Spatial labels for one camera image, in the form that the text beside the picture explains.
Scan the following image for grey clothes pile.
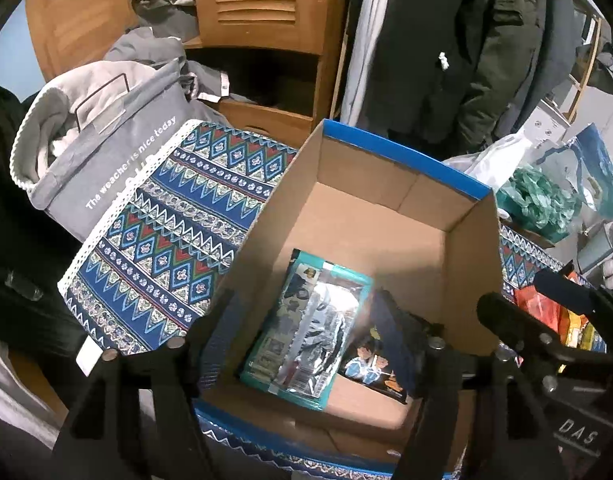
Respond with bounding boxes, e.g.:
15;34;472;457
104;25;232;116

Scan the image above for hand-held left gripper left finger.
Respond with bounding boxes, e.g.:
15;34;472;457
51;292;247;480

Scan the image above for grey fabric laundry basket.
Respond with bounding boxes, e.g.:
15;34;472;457
10;57;197;243

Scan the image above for wooden louvred cabinet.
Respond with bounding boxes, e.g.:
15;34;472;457
24;0;350;148

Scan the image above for olive hanging jacket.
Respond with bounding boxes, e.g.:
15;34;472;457
459;0;545;148

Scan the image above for dark bag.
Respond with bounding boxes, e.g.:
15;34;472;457
575;42;613;97

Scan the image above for teal crumpled wrappers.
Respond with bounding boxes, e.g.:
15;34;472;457
497;165;582;243

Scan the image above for metal shelf rack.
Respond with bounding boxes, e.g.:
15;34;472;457
574;220;613;291

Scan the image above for teal snack packet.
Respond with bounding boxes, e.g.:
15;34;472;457
239;249;375;411

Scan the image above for white hanging garment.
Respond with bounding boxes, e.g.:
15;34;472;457
343;0;405;123

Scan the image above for orange snack packet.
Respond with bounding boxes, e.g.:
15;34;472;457
514;285;562;333

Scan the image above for blue and white plastic bag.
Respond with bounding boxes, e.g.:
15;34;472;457
537;122;613;222

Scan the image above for yellow snack packet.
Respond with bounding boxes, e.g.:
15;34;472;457
559;307;608;356

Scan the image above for blue patterned tablecloth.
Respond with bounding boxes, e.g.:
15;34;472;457
58;120;582;480

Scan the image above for blue-sided cardboard box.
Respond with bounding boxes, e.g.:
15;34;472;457
196;119;505;471

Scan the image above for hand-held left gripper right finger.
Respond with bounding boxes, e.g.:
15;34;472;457
374;290;567;480

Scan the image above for dark snack packet with cartoon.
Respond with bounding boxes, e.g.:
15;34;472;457
339;290;422;403

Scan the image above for black bag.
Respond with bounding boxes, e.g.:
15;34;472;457
0;77;90;361

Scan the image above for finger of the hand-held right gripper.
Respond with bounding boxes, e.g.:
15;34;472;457
534;271;613;341
477;292;612;391

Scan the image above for wooden rack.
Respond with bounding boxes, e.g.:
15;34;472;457
567;10;606;117

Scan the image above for black hanging coat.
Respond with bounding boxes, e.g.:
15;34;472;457
359;0;490;138

